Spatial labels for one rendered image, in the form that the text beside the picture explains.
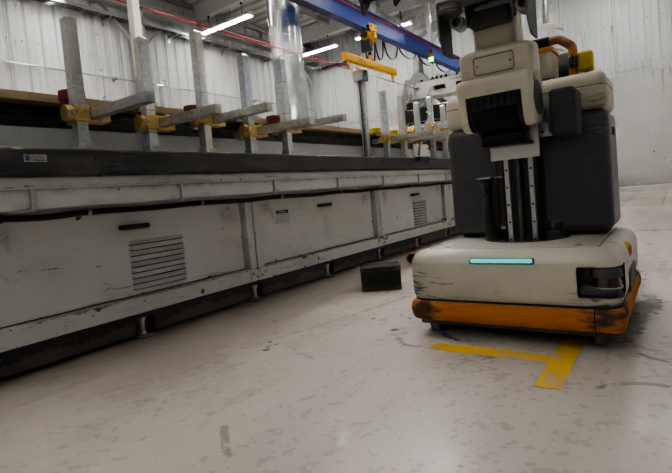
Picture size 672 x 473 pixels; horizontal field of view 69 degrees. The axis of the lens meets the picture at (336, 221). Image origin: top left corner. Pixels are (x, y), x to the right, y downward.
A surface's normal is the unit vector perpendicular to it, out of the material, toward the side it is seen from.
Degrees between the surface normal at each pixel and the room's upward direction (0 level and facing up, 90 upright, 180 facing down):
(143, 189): 90
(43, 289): 89
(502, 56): 98
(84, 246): 92
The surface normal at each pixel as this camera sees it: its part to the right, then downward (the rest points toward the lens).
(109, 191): 0.82, -0.04
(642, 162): -0.56, 0.10
